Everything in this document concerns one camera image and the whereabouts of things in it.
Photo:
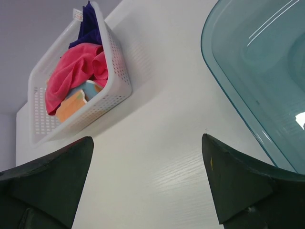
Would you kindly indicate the pink microfiber towel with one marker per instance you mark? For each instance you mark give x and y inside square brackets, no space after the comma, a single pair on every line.
[85,61]

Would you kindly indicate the orange and blue patterned towel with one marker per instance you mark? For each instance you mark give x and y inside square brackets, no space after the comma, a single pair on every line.
[76,99]

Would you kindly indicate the white perforated plastic basket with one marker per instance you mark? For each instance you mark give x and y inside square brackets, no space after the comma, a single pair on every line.
[44,128]

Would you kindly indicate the purple towel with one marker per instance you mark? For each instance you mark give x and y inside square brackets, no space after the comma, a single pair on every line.
[89,29]

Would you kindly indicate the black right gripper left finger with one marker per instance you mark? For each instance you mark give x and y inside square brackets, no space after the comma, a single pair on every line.
[44,193]

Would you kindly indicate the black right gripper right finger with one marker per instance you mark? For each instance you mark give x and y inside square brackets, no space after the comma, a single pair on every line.
[249,193]

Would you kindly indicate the teal translucent plastic tray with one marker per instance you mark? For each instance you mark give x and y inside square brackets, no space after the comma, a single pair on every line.
[255,49]

